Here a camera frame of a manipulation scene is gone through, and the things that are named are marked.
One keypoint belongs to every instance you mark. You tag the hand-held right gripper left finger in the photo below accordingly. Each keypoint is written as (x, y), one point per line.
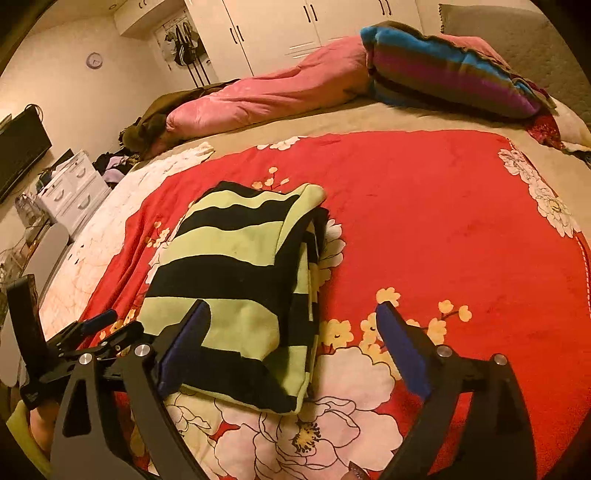
(184, 350)

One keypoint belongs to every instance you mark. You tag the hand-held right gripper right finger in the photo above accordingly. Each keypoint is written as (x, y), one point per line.
(406, 350)

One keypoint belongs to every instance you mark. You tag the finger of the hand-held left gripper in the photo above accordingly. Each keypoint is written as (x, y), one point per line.
(99, 321)
(122, 337)

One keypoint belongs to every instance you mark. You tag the green black striped frog sweater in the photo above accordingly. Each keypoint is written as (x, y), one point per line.
(231, 258)

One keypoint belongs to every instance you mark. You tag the person's left forearm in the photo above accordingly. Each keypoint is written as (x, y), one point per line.
(18, 424)

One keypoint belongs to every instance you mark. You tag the pile of clothes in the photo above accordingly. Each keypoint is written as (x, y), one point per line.
(113, 168)

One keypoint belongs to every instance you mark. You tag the person's left hand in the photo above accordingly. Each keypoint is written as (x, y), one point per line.
(44, 427)

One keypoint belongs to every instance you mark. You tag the grey padded bed footboard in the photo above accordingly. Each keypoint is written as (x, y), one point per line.
(48, 258)

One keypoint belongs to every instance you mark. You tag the cluttered side table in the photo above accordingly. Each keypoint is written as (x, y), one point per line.
(23, 230)

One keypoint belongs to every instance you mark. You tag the white drawer chest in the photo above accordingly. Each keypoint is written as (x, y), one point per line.
(74, 194)

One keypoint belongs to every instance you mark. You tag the red floral blanket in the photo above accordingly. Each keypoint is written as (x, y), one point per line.
(438, 221)

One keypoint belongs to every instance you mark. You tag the black television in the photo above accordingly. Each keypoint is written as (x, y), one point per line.
(18, 152)

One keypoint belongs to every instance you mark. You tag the brown coat with fur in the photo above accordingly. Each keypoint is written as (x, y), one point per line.
(152, 120)

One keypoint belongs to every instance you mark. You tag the bed with beige sheet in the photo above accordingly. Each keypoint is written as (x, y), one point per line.
(323, 121)

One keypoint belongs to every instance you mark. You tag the dark red patterned pillow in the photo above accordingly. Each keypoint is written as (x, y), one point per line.
(545, 129)

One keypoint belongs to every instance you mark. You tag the pink duvet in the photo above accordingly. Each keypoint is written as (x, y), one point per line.
(277, 92)

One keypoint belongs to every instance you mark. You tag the cream pillow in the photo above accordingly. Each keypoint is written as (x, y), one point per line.
(575, 124)

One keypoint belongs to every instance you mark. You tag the multicoloured striped pillow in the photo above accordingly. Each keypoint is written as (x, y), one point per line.
(438, 69)

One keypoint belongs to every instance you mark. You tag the hanging bags on hooks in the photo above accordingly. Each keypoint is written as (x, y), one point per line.
(184, 46)

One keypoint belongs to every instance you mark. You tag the grey quilted headboard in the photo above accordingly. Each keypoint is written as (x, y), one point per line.
(508, 37)

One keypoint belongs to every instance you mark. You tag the white wardrobe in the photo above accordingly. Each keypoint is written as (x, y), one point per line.
(277, 32)

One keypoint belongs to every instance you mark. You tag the round wall clock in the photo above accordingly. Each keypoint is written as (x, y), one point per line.
(94, 60)

